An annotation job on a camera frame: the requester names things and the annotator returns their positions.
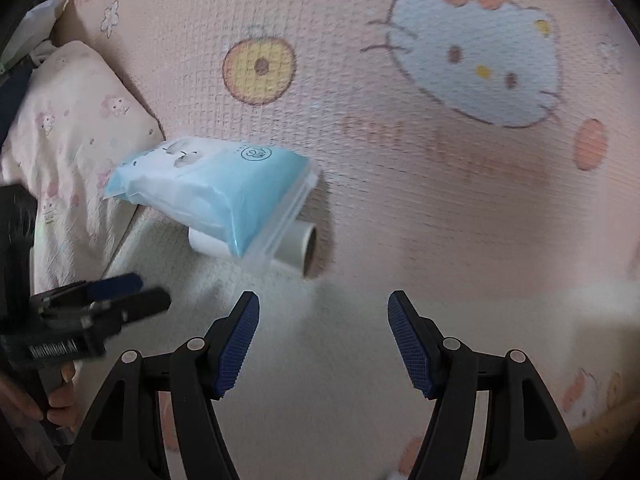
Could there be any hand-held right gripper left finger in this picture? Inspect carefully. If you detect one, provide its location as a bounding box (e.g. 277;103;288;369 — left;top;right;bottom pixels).
61;290;261;480

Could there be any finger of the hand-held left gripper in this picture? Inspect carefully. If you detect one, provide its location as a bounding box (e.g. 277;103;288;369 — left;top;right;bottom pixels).
34;272;144;312
44;287;172;334

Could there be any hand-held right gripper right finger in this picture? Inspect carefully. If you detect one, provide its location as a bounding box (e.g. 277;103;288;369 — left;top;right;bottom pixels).
387;290;585;480

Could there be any white paper roll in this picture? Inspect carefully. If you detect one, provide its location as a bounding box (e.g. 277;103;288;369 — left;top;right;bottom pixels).
188;221;320;280

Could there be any blue wet wipes pack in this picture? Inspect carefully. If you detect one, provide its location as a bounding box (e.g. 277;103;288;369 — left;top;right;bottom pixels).
102;136;321;261

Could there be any person's left hand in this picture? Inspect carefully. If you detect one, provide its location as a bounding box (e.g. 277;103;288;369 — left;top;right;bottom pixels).
0;360;82;435

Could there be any pink printed pillow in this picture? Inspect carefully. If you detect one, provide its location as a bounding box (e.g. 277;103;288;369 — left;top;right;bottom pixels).
0;40;166;306

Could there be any pink cat printed blanket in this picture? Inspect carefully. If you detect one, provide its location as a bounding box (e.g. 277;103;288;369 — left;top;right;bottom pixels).
50;0;640;480

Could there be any dark teal cloth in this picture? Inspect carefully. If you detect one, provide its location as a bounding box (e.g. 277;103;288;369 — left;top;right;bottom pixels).
0;57;38;141

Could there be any white plastic bag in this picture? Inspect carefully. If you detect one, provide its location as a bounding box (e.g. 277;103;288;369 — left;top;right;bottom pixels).
0;0;71;68

